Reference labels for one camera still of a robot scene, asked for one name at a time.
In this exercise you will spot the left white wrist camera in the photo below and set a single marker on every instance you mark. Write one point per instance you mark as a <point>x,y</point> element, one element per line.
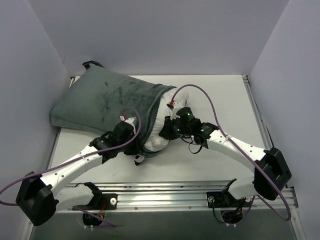
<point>131,121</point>

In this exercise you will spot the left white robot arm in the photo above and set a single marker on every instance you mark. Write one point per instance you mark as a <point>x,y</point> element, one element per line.
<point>41,195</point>

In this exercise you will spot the zebra and grey pillowcase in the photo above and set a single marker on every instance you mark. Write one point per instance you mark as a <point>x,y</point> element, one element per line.
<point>95,102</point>

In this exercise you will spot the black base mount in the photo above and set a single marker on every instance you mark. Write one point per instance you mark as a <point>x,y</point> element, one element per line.
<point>107,201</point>
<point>221,199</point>

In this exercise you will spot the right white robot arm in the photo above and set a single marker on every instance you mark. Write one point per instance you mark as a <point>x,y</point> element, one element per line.
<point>270,170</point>

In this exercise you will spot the aluminium front rail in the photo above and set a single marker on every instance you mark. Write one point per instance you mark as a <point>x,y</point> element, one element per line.
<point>153,196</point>

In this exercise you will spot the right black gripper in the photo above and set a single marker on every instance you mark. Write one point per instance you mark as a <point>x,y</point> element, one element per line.
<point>166,128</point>

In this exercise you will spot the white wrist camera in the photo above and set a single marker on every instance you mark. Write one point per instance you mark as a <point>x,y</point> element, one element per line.
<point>131,121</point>
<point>174,106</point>

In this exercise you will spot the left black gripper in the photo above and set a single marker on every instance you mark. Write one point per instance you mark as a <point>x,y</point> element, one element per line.
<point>133,149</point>

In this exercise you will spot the white pillow insert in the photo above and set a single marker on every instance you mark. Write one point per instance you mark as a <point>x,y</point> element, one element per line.
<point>156,143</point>

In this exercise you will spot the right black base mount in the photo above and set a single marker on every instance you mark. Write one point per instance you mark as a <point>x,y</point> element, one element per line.
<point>221,199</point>

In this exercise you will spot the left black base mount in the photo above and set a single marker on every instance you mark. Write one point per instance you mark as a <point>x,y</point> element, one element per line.
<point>107,201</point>

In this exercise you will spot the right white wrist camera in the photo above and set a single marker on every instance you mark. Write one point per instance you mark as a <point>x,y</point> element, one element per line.
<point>174,106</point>

